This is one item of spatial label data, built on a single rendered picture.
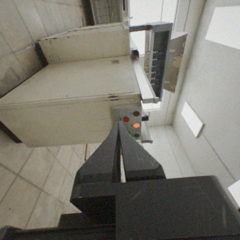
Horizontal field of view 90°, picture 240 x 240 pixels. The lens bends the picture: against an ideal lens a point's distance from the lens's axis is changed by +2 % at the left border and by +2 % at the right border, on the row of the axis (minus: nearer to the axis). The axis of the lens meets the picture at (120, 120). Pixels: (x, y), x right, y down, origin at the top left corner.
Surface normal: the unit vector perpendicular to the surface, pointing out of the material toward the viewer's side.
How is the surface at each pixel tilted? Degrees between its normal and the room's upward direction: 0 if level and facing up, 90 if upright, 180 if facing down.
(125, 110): 90
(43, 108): 90
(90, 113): 90
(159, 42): 90
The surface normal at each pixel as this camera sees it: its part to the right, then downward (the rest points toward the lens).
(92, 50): 0.01, 0.66
